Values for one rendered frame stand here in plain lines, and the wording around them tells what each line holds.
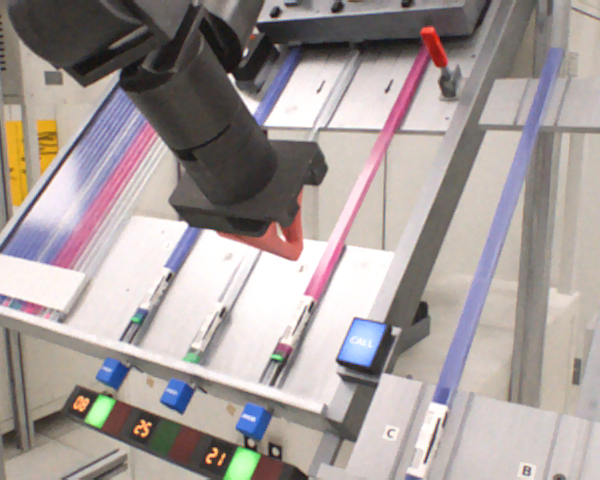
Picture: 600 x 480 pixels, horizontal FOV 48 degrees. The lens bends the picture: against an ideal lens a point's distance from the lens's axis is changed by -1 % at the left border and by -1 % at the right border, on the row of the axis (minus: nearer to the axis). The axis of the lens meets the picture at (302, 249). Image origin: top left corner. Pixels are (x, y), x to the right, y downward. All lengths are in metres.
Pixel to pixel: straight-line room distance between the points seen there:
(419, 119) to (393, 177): 1.93
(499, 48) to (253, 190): 0.55
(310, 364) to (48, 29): 0.45
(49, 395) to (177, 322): 1.47
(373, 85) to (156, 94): 0.60
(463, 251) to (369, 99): 1.82
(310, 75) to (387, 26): 0.14
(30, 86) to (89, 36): 1.73
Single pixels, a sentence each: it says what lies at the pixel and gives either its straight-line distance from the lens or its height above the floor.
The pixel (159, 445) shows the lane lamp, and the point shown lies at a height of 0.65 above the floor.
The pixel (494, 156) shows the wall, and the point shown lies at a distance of 2.64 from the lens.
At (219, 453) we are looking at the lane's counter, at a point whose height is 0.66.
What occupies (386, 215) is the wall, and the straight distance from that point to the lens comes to 2.84.
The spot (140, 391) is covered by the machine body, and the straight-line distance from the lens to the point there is 1.39.
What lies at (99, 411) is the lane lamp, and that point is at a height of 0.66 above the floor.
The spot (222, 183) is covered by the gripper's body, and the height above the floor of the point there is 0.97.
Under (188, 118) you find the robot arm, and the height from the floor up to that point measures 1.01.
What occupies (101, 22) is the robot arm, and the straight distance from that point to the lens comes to 0.38.
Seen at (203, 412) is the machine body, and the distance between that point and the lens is 1.28.
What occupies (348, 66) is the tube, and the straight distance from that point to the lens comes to 1.00.
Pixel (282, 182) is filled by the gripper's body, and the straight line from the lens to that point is 0.45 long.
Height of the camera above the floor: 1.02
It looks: 13 degrees down
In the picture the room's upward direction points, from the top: straight up
